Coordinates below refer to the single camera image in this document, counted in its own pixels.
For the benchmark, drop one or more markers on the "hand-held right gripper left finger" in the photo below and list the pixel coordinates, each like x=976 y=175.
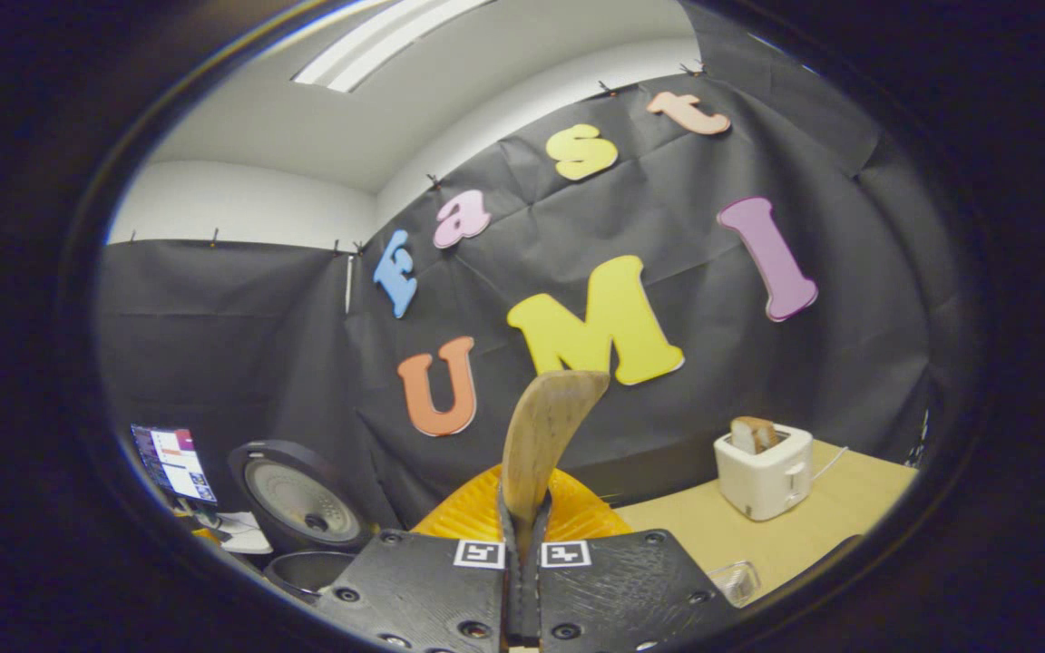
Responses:
x=423 y=589

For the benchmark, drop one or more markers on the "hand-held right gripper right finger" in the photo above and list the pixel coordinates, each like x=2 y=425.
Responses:
x=613 y=589

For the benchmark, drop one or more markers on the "black and silver rice cooker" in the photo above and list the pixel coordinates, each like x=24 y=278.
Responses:
x=300 y=499

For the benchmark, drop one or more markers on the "wooden spoon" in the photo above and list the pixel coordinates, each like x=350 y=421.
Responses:
x=545 y=426

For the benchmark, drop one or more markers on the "white toaster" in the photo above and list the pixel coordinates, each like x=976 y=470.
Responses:
x=758 y=485

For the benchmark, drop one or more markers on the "white side table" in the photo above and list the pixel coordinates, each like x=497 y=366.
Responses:
x=246 y=540

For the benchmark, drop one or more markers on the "toasted bread slice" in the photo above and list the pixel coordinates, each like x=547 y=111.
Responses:
x=754 y=433

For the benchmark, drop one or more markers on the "computer monitor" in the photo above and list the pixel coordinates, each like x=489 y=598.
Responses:
x=173 y=462

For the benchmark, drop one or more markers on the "black backdrop cloth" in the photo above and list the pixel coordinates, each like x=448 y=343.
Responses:
x=259 y=345

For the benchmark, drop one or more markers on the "ceiling light panel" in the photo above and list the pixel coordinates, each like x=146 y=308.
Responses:
x=386 y=41

